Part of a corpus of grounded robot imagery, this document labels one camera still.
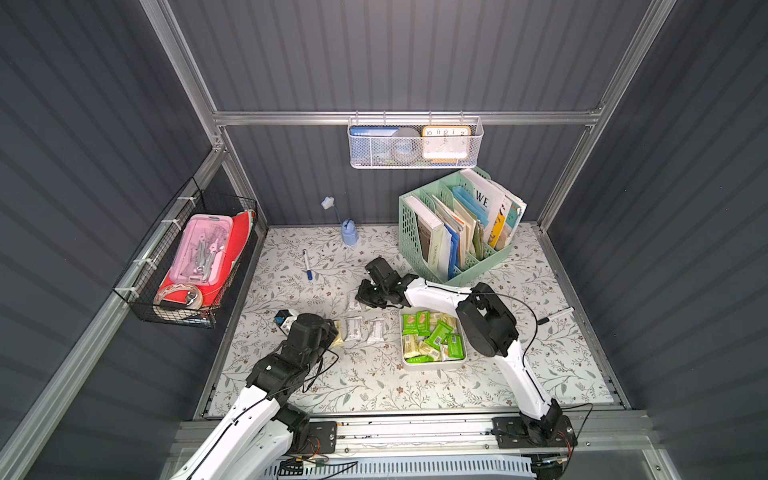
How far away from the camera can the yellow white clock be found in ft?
2.95

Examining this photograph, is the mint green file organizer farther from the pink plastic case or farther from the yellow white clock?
the pink plastic case

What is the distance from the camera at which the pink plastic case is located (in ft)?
2.31

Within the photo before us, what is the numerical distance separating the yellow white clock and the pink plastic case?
0.60m

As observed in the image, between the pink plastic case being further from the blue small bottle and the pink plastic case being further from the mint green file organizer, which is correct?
the mint green file organizer

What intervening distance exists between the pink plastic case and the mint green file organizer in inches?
20.3
